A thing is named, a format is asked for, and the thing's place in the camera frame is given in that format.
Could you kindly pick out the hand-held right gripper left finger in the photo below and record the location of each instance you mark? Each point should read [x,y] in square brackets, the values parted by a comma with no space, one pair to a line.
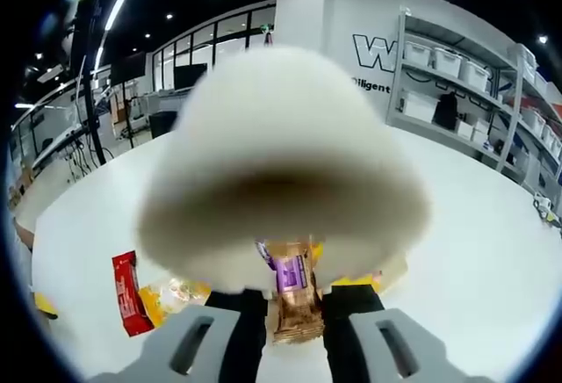
[239,339]

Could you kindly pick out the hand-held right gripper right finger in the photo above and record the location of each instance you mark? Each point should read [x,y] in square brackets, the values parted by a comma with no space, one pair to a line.
[351,334]

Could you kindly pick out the brown purple food packet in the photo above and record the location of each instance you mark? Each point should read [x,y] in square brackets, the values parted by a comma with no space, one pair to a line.
[298,308]

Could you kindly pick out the yellow food packet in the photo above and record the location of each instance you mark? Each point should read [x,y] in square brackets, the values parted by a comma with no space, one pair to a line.
[175,299]

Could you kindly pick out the beige food container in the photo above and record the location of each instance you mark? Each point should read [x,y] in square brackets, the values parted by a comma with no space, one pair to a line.
[395,271]

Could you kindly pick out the long red food packet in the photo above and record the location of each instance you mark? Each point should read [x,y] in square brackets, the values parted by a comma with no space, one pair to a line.
[129,295]

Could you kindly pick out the white food tongs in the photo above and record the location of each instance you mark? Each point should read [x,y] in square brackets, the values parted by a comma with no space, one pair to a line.
[281,146]

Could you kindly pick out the black tripod stand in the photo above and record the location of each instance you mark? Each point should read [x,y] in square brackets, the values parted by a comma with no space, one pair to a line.
[92,110]

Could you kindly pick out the white cardboard box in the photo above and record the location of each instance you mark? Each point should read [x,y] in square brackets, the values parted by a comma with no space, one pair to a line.
[419,107]

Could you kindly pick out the black backpack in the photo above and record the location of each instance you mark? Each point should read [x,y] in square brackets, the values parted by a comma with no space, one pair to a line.
[445,110]

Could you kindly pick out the black desk monitor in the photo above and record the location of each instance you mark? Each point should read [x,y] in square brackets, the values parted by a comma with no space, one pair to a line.
[191,75]

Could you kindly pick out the grey metal shelf rack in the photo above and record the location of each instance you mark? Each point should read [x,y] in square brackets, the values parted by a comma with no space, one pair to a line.
[509,106]

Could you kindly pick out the ceiling light strip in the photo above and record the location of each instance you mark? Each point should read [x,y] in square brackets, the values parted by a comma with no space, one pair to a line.
[112,18]

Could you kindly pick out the black wall monitor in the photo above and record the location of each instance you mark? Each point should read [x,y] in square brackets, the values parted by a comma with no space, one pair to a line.
[127,69]

